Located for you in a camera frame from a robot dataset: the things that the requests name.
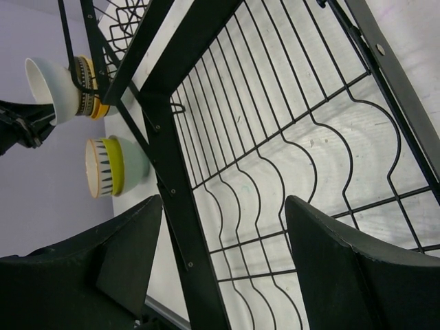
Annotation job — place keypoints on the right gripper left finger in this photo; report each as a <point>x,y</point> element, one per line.
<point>94,280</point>

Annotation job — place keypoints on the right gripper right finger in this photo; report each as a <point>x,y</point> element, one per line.
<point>351,280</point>

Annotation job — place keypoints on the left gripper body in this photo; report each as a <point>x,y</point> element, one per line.
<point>26,124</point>

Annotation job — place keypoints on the white ceramic bowl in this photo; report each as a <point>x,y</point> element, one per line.
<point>51,83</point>

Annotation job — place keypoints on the white black striped bowl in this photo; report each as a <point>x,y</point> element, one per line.
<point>98,169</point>

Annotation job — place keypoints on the lime yellow bowl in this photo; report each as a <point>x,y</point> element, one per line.
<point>116,163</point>

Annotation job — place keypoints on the pale green bowl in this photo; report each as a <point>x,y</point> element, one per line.
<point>136,164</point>

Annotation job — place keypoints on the orange yellow bowl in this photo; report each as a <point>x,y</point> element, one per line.
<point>99,110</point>

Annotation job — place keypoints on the black wire dish rack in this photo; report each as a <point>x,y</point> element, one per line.
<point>240,104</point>

